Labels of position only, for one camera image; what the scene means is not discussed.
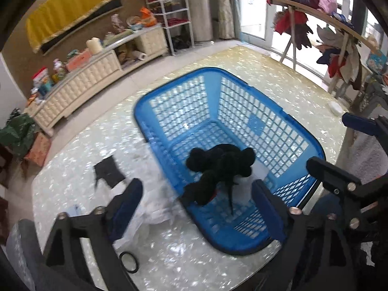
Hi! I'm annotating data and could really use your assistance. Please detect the orange bag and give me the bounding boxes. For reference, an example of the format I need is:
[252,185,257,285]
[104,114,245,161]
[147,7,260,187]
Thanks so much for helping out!
[139,8,157,26]

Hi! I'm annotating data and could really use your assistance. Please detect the cream tufted cabinet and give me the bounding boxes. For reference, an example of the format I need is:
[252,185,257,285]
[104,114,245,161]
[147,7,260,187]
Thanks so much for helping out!
[24,24,169,137]

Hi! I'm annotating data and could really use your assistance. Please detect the dark wooden furniture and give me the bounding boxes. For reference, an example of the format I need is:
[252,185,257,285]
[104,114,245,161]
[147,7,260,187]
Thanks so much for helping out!
[0,144,16,243]

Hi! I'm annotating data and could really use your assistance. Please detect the grey fuzzy cloth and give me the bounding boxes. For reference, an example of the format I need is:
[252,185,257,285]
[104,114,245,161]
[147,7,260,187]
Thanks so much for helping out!
[348,133,388,186]

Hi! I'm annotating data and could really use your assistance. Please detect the red and dark hanging clothes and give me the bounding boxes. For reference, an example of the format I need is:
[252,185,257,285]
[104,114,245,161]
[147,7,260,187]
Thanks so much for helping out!
[273,9,313,49]

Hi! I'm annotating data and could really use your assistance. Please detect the dark shoes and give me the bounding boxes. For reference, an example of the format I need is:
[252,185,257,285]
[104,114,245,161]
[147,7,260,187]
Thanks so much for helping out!
[173,35,193,51]

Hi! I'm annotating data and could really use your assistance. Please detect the black cloth piece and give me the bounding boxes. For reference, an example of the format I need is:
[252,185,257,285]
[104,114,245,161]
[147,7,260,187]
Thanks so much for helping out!
[93,155,127,188]

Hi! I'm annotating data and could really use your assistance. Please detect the white fluffy cloth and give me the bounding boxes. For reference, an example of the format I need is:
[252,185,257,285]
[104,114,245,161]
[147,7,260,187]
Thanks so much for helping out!
[112,147,188,249]

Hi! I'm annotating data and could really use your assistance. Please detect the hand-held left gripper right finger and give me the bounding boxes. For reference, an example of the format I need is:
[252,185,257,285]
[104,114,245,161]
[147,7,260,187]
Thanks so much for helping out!
[251,179,359,291]

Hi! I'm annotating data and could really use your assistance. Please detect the black plush toy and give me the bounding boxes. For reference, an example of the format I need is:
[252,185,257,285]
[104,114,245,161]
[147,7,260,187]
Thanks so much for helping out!
[178,144,256,216]

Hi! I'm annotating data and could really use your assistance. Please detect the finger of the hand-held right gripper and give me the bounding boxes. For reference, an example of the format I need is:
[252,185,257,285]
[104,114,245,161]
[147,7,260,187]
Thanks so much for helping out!
[306,157,388,234]
[342,112,388,140]

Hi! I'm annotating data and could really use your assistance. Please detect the green plastic bag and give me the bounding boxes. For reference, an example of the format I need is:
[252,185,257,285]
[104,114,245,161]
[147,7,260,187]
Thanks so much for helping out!
[0,112,37,159]

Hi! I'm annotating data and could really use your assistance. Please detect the orange patterned box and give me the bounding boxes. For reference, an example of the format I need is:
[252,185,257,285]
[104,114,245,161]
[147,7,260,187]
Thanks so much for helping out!
[24,132,52,167]

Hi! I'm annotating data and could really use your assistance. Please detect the red and white snack box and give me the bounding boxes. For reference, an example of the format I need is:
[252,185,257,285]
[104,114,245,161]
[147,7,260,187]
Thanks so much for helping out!
[32,67,51,95]

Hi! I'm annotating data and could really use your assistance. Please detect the black hair ring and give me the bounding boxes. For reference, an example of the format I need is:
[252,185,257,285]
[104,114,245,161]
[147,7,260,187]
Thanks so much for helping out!
[119,251,139,274]

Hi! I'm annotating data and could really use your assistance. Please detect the colourful printed box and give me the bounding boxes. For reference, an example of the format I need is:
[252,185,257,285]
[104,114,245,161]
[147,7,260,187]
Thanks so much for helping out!
[365,50,388,74]

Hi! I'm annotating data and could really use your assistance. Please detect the yellow cloth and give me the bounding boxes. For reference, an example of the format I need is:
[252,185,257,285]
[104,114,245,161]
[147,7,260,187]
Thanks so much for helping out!
[26,0,126,54]

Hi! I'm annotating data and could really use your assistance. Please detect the wooden drying rack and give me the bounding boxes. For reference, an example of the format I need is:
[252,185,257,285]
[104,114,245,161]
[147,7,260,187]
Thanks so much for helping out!
[244,0,380,95]

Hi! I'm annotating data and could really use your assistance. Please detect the white soft cloth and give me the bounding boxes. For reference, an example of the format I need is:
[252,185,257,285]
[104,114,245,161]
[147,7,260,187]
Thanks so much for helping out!
[233,160,269,207]

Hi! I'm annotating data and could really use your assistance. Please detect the pink box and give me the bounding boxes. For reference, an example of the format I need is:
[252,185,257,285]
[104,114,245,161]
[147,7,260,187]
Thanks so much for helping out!
[65,50,92,72]

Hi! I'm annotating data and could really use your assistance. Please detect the red cloth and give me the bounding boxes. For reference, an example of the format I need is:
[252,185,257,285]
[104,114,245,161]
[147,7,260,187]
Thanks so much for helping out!
[165,18,190,28]

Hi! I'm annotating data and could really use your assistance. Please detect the mixed hanging clothes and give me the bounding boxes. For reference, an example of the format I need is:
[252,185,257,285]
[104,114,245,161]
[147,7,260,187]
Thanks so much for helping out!
[316,24,365,89]

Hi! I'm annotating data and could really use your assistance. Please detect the beige patterned curtain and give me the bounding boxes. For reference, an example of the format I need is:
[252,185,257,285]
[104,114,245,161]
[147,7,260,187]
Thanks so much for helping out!
[212,0,241,40]

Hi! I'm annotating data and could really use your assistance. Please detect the white container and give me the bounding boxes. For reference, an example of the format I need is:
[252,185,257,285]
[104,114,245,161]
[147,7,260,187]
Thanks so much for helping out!
[329,102,349,116]

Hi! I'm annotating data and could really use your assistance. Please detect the silver grey roll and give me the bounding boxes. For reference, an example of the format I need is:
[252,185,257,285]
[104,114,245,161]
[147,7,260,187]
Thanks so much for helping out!
[185,0,213,42]

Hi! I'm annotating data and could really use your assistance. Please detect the blue plastic laundry basket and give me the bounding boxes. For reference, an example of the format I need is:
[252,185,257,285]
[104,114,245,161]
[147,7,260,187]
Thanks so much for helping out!
[133,67,327,256]

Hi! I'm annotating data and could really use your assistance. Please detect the white metal shelf rack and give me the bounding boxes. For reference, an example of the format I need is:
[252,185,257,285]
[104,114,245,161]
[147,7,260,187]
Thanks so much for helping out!
[145,0,195,56]

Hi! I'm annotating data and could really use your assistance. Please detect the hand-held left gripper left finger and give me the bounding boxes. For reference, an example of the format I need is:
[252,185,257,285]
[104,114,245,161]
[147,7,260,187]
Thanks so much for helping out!
[44,178,144,291]

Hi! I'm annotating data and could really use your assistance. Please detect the glass door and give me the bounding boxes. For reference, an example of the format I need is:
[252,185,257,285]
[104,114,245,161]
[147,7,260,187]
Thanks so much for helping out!
[238,0,334,76]

